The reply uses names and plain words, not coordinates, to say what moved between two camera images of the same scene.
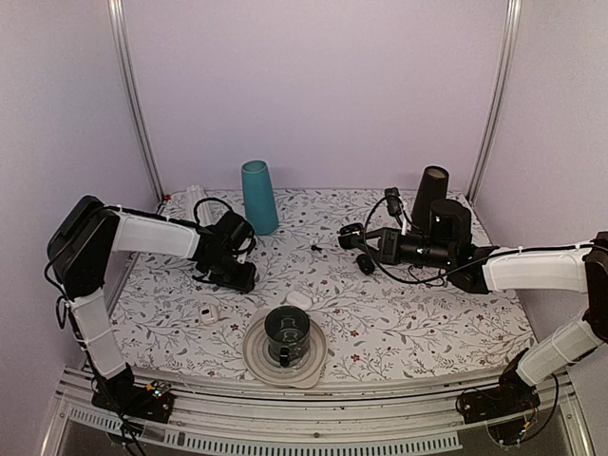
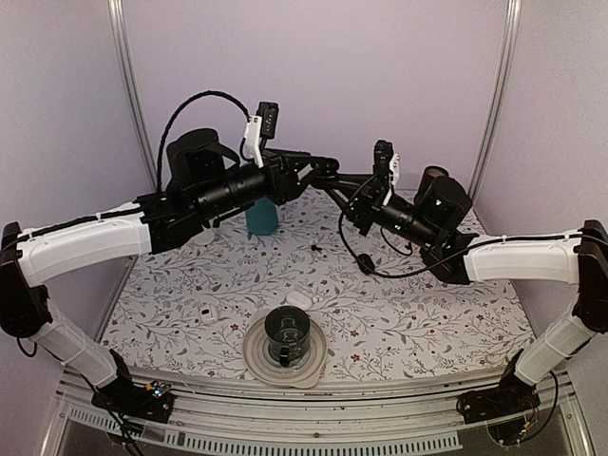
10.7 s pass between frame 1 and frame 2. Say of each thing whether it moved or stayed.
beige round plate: stayed
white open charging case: stayed
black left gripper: moved
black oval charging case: moved
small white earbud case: stayed
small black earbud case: stayed
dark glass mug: stayed
